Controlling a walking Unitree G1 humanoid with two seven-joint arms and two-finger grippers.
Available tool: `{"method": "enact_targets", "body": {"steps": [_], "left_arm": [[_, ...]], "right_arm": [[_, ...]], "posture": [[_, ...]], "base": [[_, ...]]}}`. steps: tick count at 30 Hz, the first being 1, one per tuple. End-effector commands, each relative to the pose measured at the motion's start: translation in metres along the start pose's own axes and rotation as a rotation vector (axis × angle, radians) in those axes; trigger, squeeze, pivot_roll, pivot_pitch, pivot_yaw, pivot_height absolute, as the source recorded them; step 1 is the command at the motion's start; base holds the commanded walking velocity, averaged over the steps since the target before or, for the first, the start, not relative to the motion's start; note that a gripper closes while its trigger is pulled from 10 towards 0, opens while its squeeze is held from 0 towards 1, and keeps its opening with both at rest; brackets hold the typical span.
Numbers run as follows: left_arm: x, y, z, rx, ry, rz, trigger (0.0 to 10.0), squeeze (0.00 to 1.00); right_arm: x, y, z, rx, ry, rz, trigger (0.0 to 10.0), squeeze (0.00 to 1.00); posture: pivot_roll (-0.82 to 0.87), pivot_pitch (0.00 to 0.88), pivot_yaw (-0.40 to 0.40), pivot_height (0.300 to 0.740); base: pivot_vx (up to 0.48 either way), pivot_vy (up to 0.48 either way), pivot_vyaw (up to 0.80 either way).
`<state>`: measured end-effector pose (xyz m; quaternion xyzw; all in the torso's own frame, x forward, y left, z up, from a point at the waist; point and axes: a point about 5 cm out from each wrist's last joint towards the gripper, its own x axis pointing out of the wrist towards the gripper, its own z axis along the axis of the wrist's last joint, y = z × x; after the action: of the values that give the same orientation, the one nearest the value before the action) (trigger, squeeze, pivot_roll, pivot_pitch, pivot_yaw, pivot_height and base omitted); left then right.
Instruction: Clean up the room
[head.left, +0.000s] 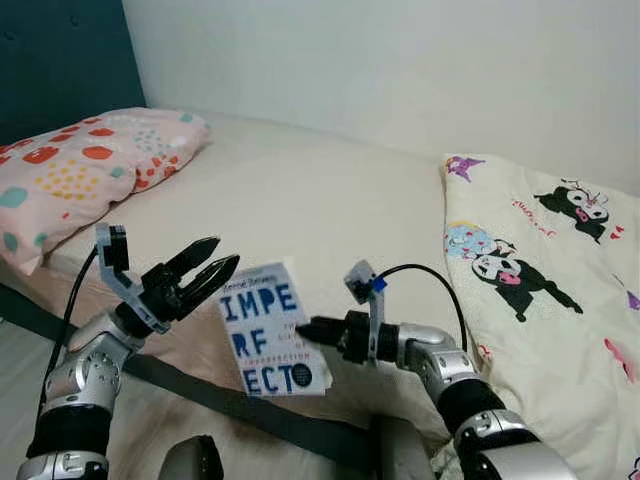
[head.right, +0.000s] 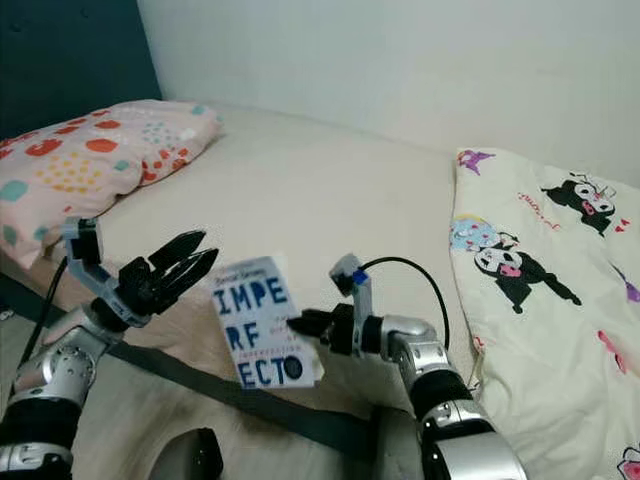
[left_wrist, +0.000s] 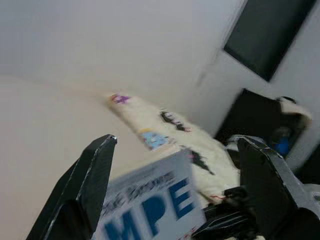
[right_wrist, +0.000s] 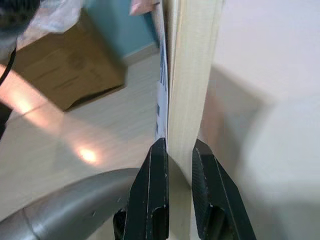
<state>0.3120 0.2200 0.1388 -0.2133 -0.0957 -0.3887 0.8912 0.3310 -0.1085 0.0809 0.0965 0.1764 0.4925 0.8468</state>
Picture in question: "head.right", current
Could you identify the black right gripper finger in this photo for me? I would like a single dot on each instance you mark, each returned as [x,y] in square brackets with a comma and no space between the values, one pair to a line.
[312,322]

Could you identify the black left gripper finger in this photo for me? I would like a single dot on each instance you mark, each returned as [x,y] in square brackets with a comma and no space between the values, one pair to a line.
[192,273]
[178,250]

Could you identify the white book blue lettering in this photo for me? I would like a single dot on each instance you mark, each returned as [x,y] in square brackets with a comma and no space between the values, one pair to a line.
[265,325]

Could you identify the pink patterned pillow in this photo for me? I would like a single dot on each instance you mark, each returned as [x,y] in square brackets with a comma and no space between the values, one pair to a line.
[100,165]

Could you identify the cream cartoon print blanket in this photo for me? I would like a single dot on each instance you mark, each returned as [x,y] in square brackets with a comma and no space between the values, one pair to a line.
[560,340]

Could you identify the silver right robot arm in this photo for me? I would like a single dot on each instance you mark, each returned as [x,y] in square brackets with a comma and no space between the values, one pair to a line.
[450,400]

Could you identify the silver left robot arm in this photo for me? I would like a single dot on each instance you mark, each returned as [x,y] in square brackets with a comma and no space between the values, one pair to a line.
[60,375]

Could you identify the teal fabric headboard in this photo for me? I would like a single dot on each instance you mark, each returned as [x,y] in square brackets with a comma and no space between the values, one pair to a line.
[70,55]

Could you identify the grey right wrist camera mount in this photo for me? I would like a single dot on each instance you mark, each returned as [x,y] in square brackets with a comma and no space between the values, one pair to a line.
[348,272]

